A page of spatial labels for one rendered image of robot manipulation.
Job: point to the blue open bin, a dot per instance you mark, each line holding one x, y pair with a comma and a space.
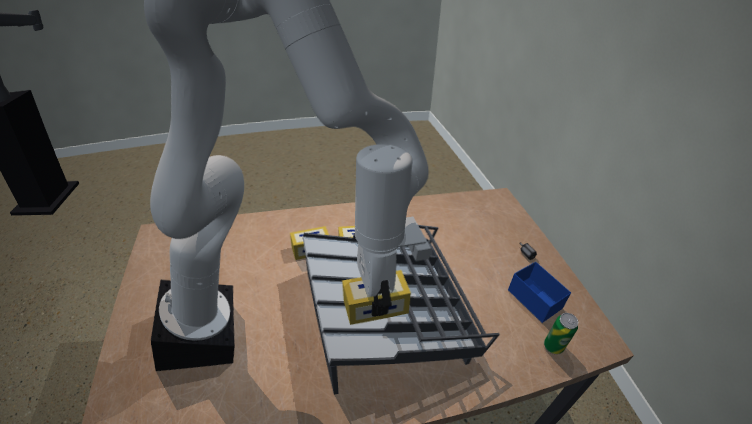
548, 290

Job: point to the green and yellow drink can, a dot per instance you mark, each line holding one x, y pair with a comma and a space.
561, 333

